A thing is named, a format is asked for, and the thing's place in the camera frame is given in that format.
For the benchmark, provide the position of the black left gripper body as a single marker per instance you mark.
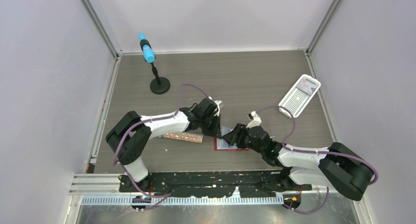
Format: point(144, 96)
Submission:
point(209, 125)

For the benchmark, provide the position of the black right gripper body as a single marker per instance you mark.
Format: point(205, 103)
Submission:
point(245, 140)

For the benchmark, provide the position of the red leather card holder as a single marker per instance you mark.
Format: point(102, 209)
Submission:
point(221, 144)

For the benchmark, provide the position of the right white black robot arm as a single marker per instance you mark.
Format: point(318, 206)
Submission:
point(335, 167)

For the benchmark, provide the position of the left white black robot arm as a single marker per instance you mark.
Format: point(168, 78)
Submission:
point(129, 136)

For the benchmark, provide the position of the silver VIP card in basket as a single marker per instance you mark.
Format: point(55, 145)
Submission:
point(306, 85)

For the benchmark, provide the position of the glittery sequin tube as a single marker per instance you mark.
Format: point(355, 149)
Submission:
point(183, 136)

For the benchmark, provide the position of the blue microphone on black stand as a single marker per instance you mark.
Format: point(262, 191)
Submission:
point(159, 85)

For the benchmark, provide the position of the white perforated plastic basket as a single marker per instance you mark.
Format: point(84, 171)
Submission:
point(295, 101)

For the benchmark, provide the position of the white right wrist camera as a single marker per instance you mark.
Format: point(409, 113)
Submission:
point(255, 120)

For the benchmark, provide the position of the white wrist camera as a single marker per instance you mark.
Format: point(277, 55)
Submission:
point(255, 120)
point(219, 104)

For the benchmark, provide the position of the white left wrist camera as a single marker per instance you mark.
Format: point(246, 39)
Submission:
point(219, 104)

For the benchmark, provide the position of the white slotted cable duct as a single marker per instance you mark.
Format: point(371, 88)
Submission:
point(234, 199)

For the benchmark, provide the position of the aluminium frame rail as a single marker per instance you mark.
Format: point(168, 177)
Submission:
point(109, 183)

